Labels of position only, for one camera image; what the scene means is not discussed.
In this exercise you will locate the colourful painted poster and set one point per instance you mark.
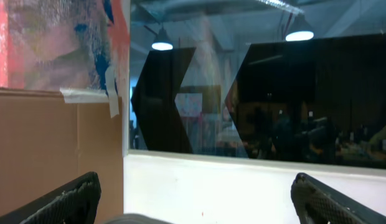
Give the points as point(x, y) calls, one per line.
point(53, 44)

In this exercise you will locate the brown cardboard panel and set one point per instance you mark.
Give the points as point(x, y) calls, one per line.
point(46, 142)

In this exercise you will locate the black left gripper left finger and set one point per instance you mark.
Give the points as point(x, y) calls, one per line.
point(73, 203)

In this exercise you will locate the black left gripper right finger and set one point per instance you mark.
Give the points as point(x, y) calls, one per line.
point(318, 203)

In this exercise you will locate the right hanging ceiling lamp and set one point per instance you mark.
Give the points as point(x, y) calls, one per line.
point(299, 30)

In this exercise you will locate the grey plastic mesh basket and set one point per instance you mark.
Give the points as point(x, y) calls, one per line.
point(134, 218)

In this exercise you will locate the glass window pane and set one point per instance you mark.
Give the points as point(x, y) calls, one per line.
point(218, 78)

